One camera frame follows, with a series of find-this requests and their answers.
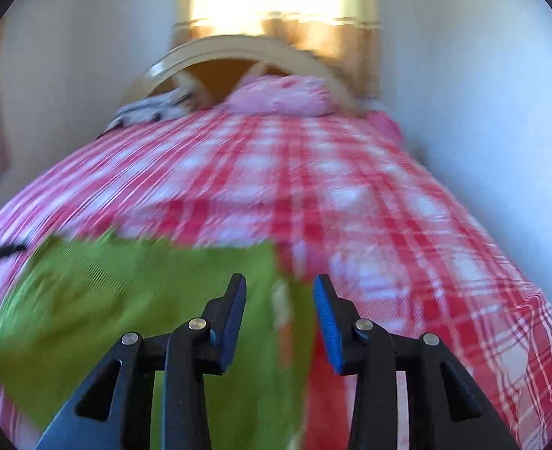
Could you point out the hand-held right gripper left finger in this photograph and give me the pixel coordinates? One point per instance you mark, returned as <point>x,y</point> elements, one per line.
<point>234,318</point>

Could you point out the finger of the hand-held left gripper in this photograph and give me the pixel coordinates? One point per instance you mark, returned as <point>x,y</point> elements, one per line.
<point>2,252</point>

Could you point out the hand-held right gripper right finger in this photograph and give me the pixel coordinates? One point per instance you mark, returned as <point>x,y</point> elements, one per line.
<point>327,323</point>

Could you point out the green orange striped knit sweater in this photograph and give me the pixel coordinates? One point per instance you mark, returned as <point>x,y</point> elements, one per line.
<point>116,300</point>

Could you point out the red plaid bed blanket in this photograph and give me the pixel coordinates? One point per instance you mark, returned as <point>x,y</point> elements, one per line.
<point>327,197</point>

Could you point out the grey white patterned pillow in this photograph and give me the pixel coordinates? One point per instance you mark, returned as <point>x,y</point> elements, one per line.
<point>149,108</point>

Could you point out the bright pink cloth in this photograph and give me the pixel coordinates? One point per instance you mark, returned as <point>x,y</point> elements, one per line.
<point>386,124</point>

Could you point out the pink ruffled pillow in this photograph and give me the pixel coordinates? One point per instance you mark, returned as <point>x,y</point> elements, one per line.
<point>283,96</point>

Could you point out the cream arched wooden headboard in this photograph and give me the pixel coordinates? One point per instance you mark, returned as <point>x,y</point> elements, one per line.
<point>219,61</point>

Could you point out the yellow floral window curtain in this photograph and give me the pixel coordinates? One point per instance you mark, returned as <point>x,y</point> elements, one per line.
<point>276,14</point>

